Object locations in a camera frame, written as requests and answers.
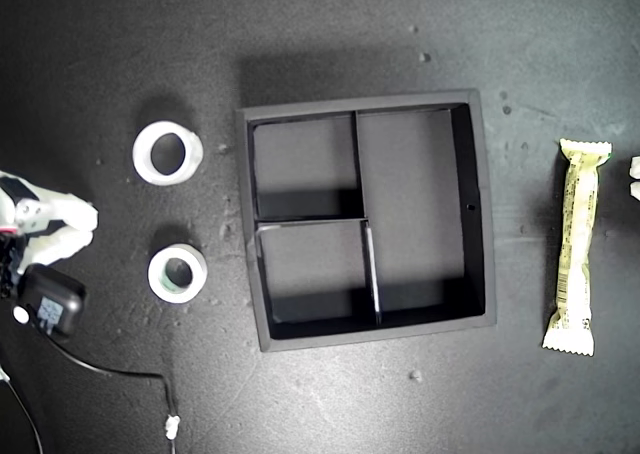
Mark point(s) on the pale yellow snack bar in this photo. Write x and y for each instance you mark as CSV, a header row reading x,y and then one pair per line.
x,y
577,234

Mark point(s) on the white tape roll green core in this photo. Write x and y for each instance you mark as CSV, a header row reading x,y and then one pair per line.
x,y
156,279

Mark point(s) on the black compartment tray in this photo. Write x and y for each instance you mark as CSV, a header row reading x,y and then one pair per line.
x,y
410,184

